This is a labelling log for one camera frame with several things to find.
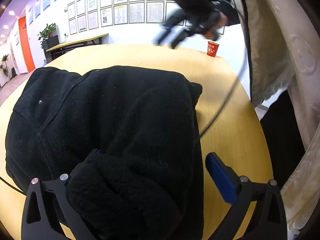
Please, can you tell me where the potted plant on black stand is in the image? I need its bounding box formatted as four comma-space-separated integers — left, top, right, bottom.
38, 23, 59, 51

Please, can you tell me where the tall corner potted plant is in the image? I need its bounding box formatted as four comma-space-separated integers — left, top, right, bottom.
1, 54, 9, 77

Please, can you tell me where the person's right hand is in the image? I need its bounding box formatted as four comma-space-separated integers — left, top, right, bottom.
204, 12, 228, 41

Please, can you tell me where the beige vest torso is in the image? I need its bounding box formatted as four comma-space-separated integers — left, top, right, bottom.
234, 0, 319, 239

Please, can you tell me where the yellow side table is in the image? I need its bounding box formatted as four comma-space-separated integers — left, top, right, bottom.
46, 33, 109, 55

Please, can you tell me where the black fleece jacket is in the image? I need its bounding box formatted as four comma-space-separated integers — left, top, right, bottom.
5, 66, 204, 239

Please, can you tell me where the red paper cup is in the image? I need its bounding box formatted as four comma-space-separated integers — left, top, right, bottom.
207, 41, 219, 57

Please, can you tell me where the black cable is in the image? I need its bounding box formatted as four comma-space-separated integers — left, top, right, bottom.
199, 49, 249, 139

